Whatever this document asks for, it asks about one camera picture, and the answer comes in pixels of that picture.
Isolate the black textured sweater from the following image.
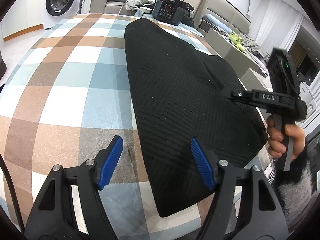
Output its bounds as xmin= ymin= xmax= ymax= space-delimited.
xmin=124 ymin=18 xmax=268 ymax=217

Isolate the person's right hand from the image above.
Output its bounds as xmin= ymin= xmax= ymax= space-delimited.
xmin=266 ymin=116 xmax=305 ymax=161

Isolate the grey bedside cabinet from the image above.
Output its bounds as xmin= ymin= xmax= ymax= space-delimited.
xmin=205 ymin=28 xmax=260 ymax=80

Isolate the checkered tablecloth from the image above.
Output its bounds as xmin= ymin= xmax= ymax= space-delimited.
xmin=0 ymin=12 xmax=273 ymax=238

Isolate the green plush toy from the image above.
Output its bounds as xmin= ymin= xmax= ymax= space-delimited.
xmin=229 ymin=31 xmax=245 ymax=53

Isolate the grey bed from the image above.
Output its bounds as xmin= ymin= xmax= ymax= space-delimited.
xmin=193 ymin=0 xmax=270 ymax=68

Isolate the black electric pressure cooker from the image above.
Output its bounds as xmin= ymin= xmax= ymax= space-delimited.
xmin=152 ymin=0 xmax=194 ymax=26

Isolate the white washing machine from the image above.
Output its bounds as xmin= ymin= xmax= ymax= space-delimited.
xmin=42 ymin=0 xmax=81 ymax=29

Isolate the white kitchen cabinet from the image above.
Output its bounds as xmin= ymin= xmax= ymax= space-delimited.
xmin=1 ymin=0 xmax=45 ymax=41

